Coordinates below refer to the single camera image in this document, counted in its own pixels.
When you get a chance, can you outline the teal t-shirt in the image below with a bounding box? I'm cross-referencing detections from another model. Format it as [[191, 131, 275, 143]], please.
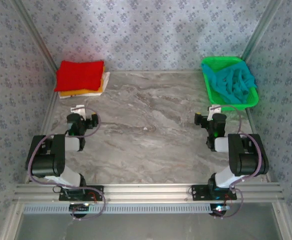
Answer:
[[202, 61, 258, 105]]

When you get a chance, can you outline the orange folded t-shirt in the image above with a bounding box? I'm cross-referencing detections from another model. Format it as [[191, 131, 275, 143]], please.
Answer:
[[59, 65, 106, 97]]

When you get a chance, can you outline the white folded t-shirt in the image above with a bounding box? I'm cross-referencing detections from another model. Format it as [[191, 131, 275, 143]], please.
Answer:
[[59, 71, 111, 100]]

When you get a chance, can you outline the red folded t-shirt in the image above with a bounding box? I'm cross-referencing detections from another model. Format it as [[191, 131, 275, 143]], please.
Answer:
[[53, 59, 104, 92]]

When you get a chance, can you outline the green plastic basket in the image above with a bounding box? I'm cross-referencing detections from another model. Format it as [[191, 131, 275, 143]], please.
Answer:
[[201, 56, 259, 112]]

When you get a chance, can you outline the black controller board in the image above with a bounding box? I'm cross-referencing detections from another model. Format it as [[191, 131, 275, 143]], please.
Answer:
[[69, 202, 90, 218], [210, 203, 231, 218]]

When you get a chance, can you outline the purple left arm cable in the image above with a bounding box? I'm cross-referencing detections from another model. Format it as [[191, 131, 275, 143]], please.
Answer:
[[26, 106, 107, 221]]

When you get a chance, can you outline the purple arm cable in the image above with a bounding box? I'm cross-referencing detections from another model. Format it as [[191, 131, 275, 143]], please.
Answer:
[[26, 106, 107, 221], [212, 104, 264, 220]]

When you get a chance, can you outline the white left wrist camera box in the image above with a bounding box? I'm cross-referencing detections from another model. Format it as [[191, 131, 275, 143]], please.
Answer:
[[70, 104, 86, 118]]

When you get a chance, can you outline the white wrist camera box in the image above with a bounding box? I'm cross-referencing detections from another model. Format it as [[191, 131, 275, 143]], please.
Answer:
[[208, 104, 222, 120], [70, 104, 86, 118]]

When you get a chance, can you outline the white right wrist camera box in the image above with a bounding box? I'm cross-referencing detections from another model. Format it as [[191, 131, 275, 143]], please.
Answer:
[[208, 104, 222, 120]]

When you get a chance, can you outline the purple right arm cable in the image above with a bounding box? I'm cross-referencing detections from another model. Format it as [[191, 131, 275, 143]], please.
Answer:
[[212, 104, 264, 220]]

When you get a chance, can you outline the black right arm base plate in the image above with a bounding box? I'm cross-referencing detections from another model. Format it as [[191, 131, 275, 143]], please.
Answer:
[[191, 184, 238, 201]]

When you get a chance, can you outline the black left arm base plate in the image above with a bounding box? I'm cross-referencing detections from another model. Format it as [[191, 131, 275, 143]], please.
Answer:
[[58, 185, 104, 202]]

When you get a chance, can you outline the aluminium mounting rail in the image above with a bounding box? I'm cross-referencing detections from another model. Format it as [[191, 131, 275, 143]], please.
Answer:
[[13, 183, 285, 202]]

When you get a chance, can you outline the aluminium frame post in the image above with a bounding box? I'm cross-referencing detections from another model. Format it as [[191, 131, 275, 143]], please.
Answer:
[[0, 201, 24, 240], [240, 0, 284, 62], [12, 0, 59, 72], [272, 201, 292, 240]]

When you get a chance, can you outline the grey slotted cable duct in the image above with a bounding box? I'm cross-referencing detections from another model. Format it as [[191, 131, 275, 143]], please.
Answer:
[[23, 203, 211, 215]]

